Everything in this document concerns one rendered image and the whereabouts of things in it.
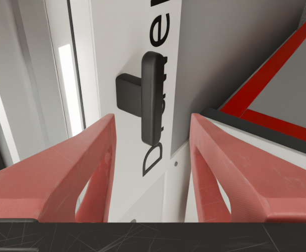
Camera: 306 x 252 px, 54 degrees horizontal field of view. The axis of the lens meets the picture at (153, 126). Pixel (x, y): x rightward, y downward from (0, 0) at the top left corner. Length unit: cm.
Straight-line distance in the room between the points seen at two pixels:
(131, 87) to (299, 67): 44
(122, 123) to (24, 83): 9
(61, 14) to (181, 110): 23
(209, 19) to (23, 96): 26
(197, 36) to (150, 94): 18
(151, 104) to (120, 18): 6
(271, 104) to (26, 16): 36
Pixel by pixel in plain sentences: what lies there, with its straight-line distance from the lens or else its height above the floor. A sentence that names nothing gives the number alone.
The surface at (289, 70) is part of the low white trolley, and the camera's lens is 60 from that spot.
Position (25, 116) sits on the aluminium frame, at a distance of 20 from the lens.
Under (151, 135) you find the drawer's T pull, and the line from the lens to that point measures 22.
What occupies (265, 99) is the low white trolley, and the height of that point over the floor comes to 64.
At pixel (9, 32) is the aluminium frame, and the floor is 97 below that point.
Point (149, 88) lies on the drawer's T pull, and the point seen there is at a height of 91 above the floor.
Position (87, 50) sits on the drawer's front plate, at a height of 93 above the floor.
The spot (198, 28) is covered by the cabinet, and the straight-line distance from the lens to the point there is 37.
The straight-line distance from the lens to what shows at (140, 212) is 41.
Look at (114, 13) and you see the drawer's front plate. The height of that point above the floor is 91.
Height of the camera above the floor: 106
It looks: 43 degrees down
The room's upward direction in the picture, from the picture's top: 129 degrees counter-clockwise
